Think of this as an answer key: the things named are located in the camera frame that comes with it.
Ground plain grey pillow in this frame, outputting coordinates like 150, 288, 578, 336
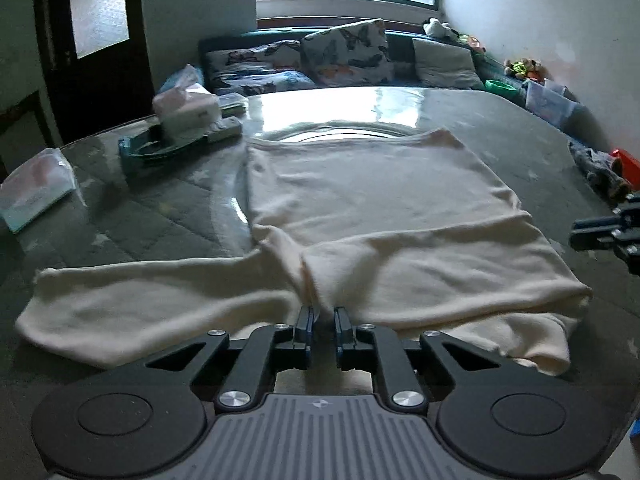
412, 37, 485, 91

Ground green flat packet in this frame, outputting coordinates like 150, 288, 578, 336
217, 92, 249, 113

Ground blue tissue pack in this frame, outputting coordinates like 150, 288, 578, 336
162, 64, 205, 93

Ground teal plastic tray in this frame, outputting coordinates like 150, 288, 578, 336
118, 127, 211, 166

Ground dark blue sofa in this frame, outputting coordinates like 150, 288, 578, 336
198, 27, 531, 98

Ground small plush toys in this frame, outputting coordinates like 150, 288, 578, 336
504, 57, 543, 81

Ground remote control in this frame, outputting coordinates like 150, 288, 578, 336
205, 116, 244, 141

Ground red object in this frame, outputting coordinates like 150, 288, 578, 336
611, 149, 640, 193

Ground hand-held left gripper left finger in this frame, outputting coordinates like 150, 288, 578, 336
144, 305, 316, 413

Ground square butterfly print pillow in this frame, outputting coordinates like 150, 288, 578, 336
300, 19, 396, 86

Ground white tissue box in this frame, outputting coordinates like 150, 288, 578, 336
160, 102, 222, 142
151, 85, 213, 116

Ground dark door with frosted glass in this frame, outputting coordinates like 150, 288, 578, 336
32, 0, 156, 146

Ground grey knit cloth orange trim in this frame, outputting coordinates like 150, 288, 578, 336
567, 140, 633, 203

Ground cream sweater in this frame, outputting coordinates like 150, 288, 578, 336
15, 129, 593, 378

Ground flat butterfly print pillow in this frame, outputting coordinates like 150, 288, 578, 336
210, 42, 318, 96

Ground teal soft tissue pack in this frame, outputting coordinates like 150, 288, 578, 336
0, 147, 76, 233

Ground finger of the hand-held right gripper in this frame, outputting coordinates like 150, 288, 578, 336
570, 191, 640, 277

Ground clear plastic storage box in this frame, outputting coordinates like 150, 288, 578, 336
522, 79, 581, 128

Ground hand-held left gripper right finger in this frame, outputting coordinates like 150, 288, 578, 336
333, 305, 505, 414

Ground panda plush toy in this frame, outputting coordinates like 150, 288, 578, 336
422, 18, 458, 41

